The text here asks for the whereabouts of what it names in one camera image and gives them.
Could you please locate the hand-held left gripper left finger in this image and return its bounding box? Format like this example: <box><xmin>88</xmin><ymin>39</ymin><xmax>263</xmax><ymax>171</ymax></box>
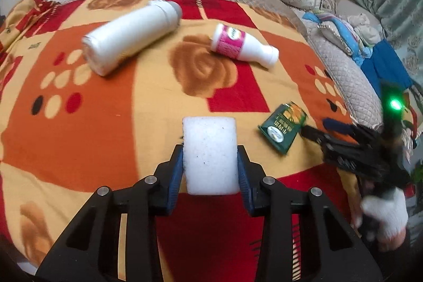
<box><xmin>36</xmin><ymin>144</ymin><xmax>184</xmax><ymax>282</ymax></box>

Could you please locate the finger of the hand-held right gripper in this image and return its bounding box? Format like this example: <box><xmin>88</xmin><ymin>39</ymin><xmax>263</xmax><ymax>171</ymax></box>
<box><xmin>323</xmin><ymin>117</ymin><xmax>356</xmax><ymax>135</ymax></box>
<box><xmin>301</xmin><ymin>124</ymin><xmax>333</xmax><ymax>145</ymax></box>

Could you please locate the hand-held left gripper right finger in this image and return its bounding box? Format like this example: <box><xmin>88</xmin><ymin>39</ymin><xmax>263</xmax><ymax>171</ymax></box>
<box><xmin>236</xmin><ymin>145</ymin><xmax>380</xmax><ymax>282</ymax></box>

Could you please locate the green foil packet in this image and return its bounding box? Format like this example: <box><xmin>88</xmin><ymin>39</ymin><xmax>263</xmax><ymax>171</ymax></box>
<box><xmin>258</xmin><ymin>101</ymin><xmax>309</xmax><ymax>156</ymax></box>

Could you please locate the white foam block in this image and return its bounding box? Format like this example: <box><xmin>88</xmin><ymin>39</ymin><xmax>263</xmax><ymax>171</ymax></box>
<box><xmin>182</xmin><ymin>117</ymin><xmax>239</xmax><ymax>196</ymax></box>

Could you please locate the person's right hand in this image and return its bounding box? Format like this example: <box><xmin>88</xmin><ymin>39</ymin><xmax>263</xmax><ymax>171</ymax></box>
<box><xmin>360</xmin><ymin>187</ymin><xmax>410</xmax><ymax>244</ymax></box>

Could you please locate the blue cloth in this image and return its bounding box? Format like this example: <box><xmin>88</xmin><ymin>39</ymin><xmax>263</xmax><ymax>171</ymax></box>
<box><xmin>360</xmin><ymin>38</ymin><xmax>413</xmax><ymax>95</ymax></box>

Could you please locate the pile of folded clothes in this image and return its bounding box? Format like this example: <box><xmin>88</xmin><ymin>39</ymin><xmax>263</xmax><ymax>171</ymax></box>
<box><xmin>302</xmin><ymin>7</ymin><xmax>387</xmax><ymax>59</ymax></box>

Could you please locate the orange and red printed blanket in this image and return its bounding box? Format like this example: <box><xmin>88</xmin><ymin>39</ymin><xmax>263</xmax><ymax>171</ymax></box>
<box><xmin>0</xmin><ymin>0</ymin><xmax>366</xmax><ymax>282</ymax></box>

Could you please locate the small pink label bottle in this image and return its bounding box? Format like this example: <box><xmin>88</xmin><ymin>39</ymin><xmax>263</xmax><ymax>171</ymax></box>
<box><xmin>211</xmin><ymin>23</ymin><xmax>280</xmax><ymax>69</ymax></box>

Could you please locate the large white plastic bottle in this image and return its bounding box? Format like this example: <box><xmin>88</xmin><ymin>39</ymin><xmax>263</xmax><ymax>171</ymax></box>
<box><xmin>81</xmin><ymin>0</ymin><xmax>183</xmax><ymax>77</ymax></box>

